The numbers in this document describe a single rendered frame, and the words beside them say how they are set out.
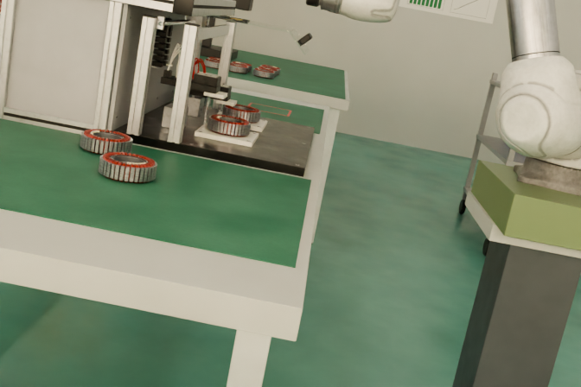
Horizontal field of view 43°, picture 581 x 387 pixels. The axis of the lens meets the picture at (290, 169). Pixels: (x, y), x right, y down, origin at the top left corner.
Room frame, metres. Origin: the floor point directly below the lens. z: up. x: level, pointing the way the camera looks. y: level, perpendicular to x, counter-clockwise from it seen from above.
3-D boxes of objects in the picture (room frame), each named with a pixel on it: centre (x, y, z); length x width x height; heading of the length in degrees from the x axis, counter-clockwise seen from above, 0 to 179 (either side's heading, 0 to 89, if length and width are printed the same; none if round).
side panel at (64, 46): (1.72, 0.59, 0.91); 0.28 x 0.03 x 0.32; 88
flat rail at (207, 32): (2.04, 0.28, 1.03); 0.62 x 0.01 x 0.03; 178
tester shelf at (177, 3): (2.05, 0.50, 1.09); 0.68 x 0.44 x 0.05; 178
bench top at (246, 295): (2.05, 0.42, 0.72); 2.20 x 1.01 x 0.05; 178
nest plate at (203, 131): (1.92, 0.18, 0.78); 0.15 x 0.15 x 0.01; 88
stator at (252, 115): (2.16, 0.17, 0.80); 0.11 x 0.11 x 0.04
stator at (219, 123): (1.92, 0.18, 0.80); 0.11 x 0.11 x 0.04
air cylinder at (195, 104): (2.16, 0.32, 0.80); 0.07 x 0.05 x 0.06; 178
